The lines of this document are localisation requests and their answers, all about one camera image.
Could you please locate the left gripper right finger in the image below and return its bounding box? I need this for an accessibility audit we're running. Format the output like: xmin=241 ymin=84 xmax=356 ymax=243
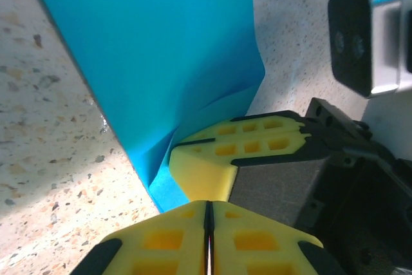
xmin=209 ymin=200 xmax=347 ymax=275

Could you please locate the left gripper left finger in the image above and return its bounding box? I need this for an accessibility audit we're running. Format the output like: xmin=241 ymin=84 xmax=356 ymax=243
xmin=70 ymin=200 xmax=211 ymax=275

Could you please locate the blue paper sheet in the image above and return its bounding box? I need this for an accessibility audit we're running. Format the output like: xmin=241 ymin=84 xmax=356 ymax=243
xmin=23 ymin=0 xmax=267 ymax=214

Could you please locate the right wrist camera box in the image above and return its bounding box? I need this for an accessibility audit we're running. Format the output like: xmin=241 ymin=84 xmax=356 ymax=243
xmin=327 ymin=0 xmax=412 ymax=99

